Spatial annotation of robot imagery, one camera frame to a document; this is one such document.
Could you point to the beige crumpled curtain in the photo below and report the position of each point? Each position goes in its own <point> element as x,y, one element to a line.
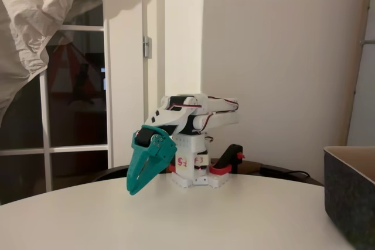
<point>23,27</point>

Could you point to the dark brown chair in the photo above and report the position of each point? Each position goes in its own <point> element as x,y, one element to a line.
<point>114,172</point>
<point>278,178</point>

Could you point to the frosted panel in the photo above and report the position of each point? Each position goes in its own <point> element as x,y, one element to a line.
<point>367,92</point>

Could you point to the silver door hinge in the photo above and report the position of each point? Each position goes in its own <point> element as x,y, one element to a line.
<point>147,46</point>

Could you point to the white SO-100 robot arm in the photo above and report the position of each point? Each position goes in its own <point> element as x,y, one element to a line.
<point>219,118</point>

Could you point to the black clamp red pad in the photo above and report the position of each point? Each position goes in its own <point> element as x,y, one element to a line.
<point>172,168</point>

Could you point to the light wooden post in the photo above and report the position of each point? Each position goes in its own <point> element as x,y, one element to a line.
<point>356,56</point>

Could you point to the black clamp red knob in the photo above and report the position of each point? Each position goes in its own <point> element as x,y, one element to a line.
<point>228,156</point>

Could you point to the white glazed door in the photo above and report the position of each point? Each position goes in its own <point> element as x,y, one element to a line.
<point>126,86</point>

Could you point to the grey metal shelf bracket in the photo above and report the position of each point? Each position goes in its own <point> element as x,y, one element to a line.
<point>367,41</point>

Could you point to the teal gripper black servo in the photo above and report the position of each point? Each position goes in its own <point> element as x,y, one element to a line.
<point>146,156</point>

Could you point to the grey felt box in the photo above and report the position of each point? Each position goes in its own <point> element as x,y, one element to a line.
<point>348,197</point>

